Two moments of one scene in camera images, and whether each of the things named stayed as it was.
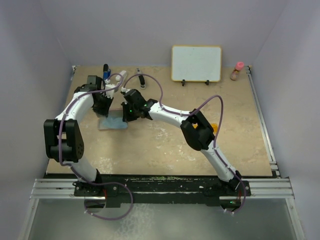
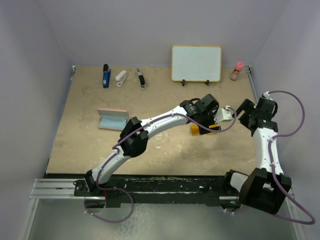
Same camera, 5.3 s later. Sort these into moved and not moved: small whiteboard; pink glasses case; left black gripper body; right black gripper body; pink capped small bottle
Moved: left black gripper body; right black gripper body
Not moved: pink capped small bottle; pink glasses case; small whiteboard
